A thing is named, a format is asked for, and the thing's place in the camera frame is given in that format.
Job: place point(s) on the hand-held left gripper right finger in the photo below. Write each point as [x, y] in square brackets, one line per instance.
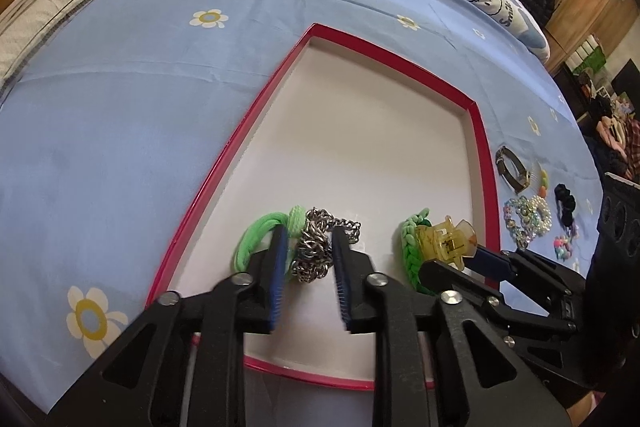
[342, 287]

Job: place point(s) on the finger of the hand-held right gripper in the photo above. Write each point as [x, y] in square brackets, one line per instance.
[450, 277]
[487, 264]

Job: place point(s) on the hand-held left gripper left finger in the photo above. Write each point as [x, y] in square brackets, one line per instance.
[277, 277]

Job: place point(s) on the yellow hair claw clip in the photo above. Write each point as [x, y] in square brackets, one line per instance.
[445, 242]

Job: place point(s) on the black scrunchie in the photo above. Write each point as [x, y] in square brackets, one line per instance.
[565, 204]

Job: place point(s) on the red cardboard tray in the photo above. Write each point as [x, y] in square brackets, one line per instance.
[360, 132]

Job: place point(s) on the clear comb with coloured beads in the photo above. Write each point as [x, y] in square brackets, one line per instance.
[542, 181]

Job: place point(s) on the pile of soft toys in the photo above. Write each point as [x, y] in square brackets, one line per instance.
[617, 132]

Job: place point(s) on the blue floral bedsheet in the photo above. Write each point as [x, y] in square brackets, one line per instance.
[150, 132]

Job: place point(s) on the green white box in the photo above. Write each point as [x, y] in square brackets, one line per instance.
[590, 54]

